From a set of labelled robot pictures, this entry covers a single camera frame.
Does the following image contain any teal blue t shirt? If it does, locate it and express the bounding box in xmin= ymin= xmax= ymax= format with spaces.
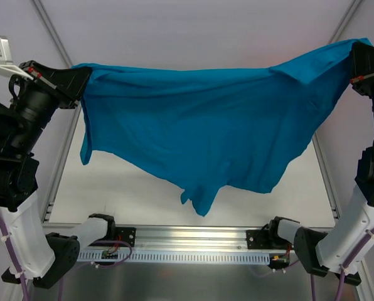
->
xmin=80 ymin=39 xmax=355 ymax=216

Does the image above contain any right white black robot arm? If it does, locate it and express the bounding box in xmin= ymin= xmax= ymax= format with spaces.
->
xmin=266 ymin=42 xmax=374 ymax=285

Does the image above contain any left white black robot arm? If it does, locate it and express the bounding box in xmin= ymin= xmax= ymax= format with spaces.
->
xmin=0 ymin=61 xmax=117 ymax=288

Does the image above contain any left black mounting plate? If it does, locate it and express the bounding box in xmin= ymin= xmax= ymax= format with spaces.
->
xmin=115 ymin=226 xmax=137 ymax=247

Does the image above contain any black mounting plate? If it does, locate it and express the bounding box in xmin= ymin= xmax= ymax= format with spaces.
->
xmin=245 ymin=229 xmax=274 ymax=250
xmin=115 ymin=226 xmax=137 ymax=247

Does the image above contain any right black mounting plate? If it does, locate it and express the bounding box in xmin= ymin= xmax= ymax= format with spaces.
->
xmin=245 ymin=229 xmax=274 ymax=250

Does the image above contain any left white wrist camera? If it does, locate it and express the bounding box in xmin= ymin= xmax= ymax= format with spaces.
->
xmin=0 ymin=36 xmax=33 ymax=80

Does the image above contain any right aluminium corner post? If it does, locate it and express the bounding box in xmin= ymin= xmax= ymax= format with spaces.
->
xmin=328 ymin=0 xmax=364 ymax=44

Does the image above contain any aluminium corner post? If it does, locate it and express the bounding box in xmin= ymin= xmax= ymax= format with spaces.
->
xmin=328 ymin=0 xmax=364 ymax=44
xmin=30 ymin=0 xmax=73 ymax=67

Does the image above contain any left aluminium corner post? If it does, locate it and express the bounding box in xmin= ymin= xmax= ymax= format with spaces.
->
xmin=30 ymin=0 xmax=73 ymax=67

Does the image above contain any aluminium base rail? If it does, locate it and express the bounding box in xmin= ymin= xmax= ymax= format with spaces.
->
xmin=132 ymin=225 xmax=291 ymax=253

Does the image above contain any white slotted cable duct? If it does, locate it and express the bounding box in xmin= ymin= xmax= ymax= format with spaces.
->
xmin=77 ymin=249 xmax=270 ymax=265

